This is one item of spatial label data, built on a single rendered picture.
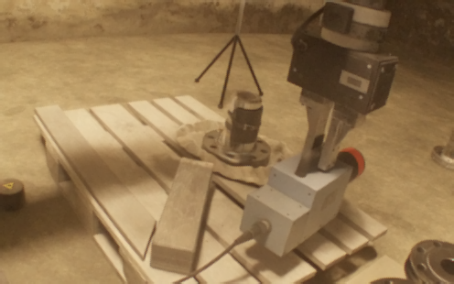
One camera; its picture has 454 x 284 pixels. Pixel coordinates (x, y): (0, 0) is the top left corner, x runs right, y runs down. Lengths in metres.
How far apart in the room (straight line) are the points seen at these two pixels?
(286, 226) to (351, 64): 0.40
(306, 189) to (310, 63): 0.29
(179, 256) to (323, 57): 0.57
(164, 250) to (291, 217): 0.31
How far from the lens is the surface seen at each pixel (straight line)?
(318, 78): 1.02
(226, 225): 1.30
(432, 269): 1.22
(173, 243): 1.07
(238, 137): 1.57
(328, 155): 1.10
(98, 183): 1.38
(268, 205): 1.04
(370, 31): 0.98
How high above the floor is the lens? 0.91
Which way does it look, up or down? 25 degrees down
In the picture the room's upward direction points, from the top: 10 degrees clockwise
